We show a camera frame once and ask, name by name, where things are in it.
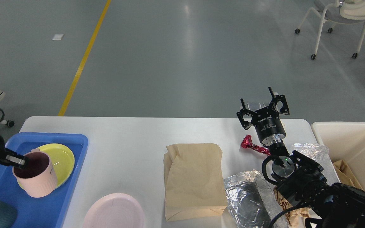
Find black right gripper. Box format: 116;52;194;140
236;87;290;143

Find pink mug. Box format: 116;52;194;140
12;149;58;198

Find pink plate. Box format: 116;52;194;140
82;193;146;228

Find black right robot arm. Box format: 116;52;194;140
236;87;365;228

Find floor socket plates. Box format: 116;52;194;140
246;102;269;111

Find red foil wrapper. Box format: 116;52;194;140
240;135;271;156

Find yellow plate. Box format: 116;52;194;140
16;143;75;190

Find crumpled foil sheet right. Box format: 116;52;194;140
289;142;341;186

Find brown paper bag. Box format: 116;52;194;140
163;143;227;222

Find brown paper in bin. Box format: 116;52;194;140
333;159;363;190

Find beige waste bin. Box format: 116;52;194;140
311;122;365;190

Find crumpled brown paper ball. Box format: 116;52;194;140
273;187;310;228

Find white floor label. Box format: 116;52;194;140
52;34;64;41

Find white chair on wheels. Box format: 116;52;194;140
295;0;365;60

